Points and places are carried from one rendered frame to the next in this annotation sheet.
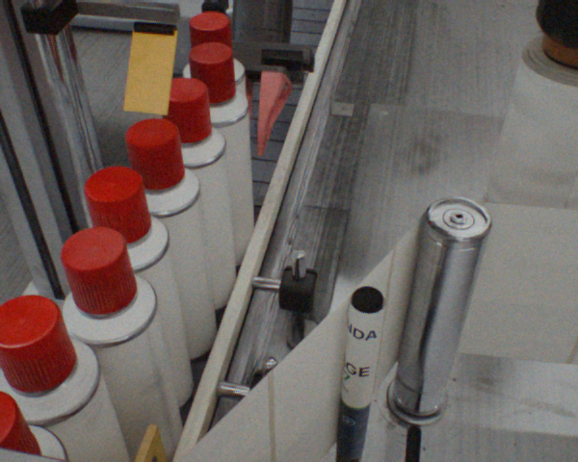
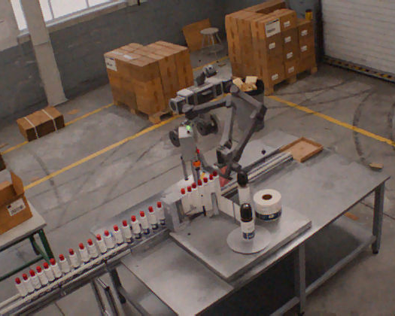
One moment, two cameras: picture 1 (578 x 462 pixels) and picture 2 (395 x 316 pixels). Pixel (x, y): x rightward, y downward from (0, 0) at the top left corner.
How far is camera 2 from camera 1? 3.56 m
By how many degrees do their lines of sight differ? 38
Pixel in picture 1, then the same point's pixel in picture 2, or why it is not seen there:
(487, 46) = (288, 183)
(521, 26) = (299, 181)
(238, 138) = (212, 183)
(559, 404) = (226, 218)
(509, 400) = (223, 217)
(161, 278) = (195, 192)
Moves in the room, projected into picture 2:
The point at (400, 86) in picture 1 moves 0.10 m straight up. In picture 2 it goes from (265, 185) to (264, 174)
